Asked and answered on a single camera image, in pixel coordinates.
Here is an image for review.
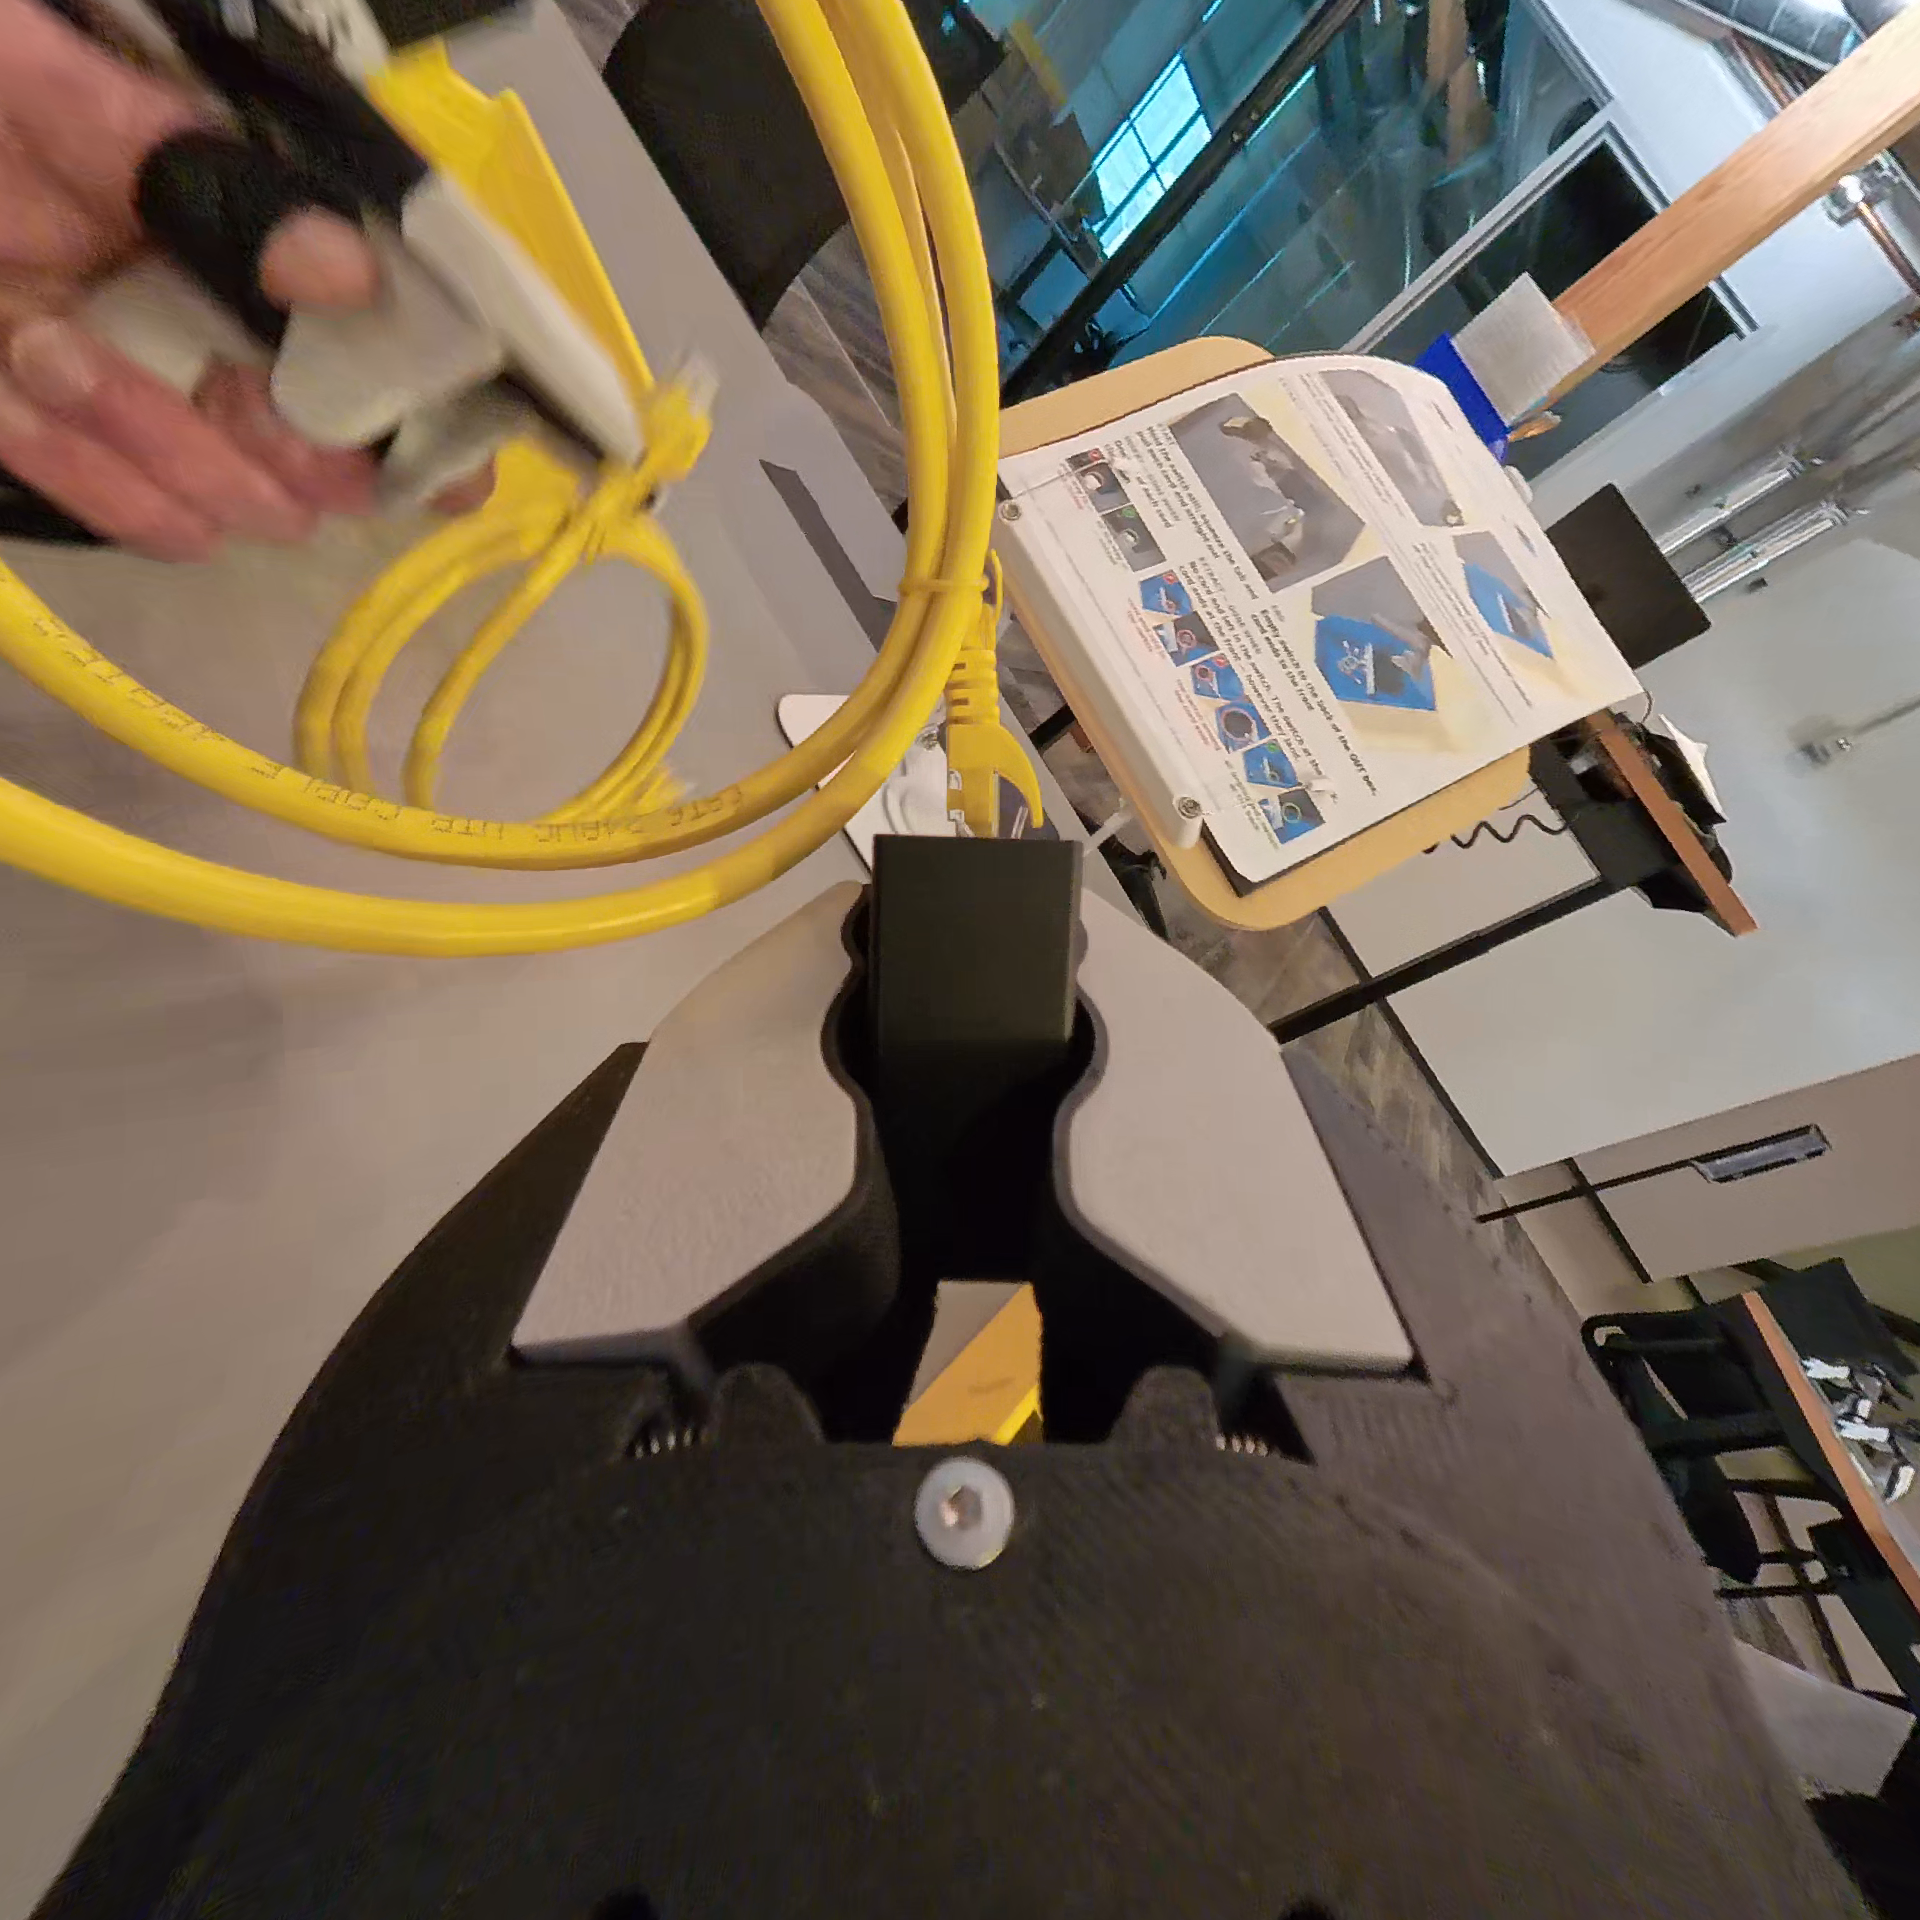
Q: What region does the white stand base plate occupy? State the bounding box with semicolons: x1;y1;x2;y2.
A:
776;688;1113;881

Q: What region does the person's left hand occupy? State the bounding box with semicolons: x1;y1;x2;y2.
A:
0;30;383;563

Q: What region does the short yellow ethernet cable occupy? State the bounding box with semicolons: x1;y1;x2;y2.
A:
291;358;724;824

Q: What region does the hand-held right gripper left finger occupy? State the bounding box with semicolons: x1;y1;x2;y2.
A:
507;883;920;1436

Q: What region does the black square panel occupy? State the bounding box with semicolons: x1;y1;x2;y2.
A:
1546;483;1716;671

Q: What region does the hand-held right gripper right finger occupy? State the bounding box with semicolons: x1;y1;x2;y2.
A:
1031;887;1424;1441

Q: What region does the wooden beam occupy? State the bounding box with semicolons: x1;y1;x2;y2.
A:
1546;43;1920;411

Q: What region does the black chair back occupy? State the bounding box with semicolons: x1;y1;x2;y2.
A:
601;0;893;328

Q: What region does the long yellow ethernet cable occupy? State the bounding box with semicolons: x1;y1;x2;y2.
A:
0;0;1047;960

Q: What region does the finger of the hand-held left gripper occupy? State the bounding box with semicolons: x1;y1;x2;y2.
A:
400;170;651;463
274;266;513;510

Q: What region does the black network switch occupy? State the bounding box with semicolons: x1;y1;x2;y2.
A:
868;831;1088;1288

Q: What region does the printed instruction sheet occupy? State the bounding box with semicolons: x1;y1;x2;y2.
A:
996;354;1648;896

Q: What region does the white textured pad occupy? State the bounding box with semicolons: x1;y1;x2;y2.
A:
1446;276;1600;411

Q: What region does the white device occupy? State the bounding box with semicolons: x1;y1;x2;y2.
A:
1643;717;1733;831

